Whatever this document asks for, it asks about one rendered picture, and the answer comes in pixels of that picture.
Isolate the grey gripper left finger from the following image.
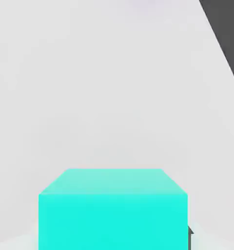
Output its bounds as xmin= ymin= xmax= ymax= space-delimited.
xmin=0 ymin=227 xmax=39 ymax=250

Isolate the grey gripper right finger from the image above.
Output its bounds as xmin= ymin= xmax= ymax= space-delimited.
xmin=187 ymin=224 xmax=233 ymax=250

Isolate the small cyan cube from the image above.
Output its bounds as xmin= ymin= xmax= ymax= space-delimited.
xmin=38 ymin=168 xmax=189 ymax=250

